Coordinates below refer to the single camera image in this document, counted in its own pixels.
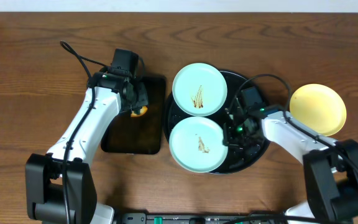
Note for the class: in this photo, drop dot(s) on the yellow plate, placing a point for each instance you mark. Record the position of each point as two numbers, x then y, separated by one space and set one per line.
319 107

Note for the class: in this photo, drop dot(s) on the light blue plate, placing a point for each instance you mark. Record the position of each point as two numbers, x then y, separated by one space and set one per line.
196 144
199 89

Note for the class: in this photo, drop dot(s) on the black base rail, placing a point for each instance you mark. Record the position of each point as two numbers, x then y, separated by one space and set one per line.
166 218

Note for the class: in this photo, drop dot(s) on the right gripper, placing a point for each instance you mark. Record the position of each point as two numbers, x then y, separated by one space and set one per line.
232 137

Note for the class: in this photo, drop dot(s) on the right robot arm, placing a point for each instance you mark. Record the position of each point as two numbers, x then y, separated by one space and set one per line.
330 166

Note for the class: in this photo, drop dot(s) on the green and yellow sponge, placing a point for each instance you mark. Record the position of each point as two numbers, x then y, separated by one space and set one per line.
139 112

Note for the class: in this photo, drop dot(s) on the black rectangular tray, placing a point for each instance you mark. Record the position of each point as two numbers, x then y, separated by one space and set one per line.
139 134

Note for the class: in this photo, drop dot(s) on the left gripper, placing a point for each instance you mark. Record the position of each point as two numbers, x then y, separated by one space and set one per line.
140 100

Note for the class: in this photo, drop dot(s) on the black round tray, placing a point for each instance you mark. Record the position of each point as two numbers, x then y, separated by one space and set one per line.
237 159

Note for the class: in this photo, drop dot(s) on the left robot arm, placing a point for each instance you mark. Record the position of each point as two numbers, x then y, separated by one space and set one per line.
59 184

